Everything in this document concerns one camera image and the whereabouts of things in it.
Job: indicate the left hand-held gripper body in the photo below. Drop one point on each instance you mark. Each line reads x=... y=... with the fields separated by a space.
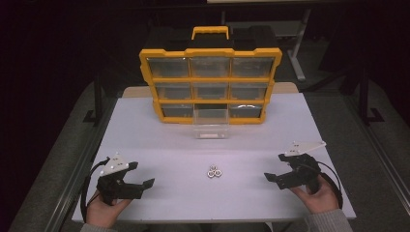
x=111 y=188

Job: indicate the silver hex nut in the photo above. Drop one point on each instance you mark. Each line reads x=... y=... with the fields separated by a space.
x=210 y=173
x=218 y=173
x=212 y=168

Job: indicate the person's left hand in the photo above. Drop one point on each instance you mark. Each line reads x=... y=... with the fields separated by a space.
x=103 y=212

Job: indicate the grid of clear organizer drawers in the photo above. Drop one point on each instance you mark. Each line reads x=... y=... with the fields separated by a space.
x=168 y=67

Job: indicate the yellow black organizer cabinet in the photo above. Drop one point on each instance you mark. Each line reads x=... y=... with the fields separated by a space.
x=209 y=52

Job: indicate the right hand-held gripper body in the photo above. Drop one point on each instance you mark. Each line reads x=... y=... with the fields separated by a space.
x=306 y=170

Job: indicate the black metal stand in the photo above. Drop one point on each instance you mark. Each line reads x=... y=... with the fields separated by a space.
x=365 y=96
x=97 y=100

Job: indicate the grey metal table frame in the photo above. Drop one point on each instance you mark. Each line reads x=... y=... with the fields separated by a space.
x=299 y=48

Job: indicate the person's right hand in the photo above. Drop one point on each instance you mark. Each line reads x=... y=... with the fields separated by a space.
x=319 y=201

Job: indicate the clear plastic drawer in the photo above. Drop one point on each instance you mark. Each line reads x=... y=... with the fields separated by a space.
x=211 y=121

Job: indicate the aluminium frame rail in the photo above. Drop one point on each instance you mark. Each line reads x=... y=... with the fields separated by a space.
x=69 y=193
x=386 y=164

